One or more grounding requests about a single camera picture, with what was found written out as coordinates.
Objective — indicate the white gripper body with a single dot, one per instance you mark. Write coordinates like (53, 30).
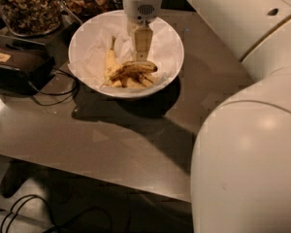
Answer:
(141, 8)

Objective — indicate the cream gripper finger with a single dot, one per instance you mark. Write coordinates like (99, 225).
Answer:
(131, 26)
(142, 37)

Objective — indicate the spotted yellow banana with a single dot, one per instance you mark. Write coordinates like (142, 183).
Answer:
(128, 67)

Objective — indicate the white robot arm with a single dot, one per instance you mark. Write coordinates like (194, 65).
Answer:
(241, 162)

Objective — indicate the white bowl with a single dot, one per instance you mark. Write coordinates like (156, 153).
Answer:
(87, 42)

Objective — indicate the left yellow banana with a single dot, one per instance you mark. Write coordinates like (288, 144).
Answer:
(110, 62)

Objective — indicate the right yellow banana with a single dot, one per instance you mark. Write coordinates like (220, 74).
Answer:
(147, 79)

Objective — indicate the middle yellow banana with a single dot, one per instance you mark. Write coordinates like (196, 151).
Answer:
(129, 82)

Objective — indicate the white paper napkin liner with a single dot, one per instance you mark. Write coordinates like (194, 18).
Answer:
(93, 59)

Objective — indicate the metal jar stand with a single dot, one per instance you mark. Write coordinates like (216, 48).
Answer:
(55, 44)

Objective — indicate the large glass nut jar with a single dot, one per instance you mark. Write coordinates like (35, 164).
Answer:
(30, 18)

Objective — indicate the black device with label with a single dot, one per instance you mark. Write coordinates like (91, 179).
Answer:
(24, 71)

